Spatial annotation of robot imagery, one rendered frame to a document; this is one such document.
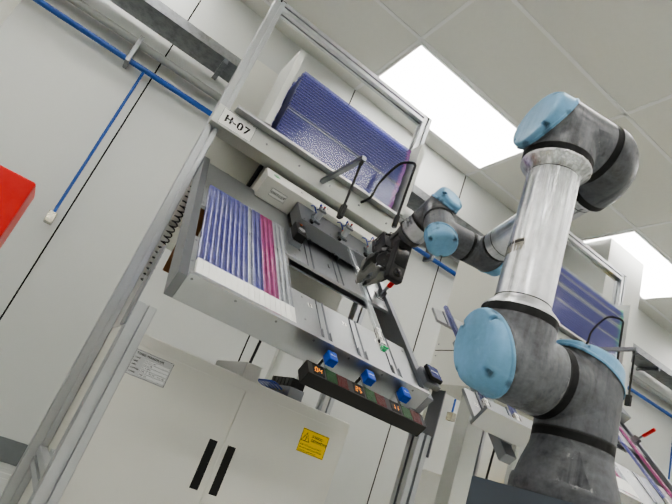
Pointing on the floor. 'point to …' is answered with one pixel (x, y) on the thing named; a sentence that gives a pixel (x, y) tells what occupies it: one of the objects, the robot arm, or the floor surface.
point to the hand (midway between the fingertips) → (362, 282)
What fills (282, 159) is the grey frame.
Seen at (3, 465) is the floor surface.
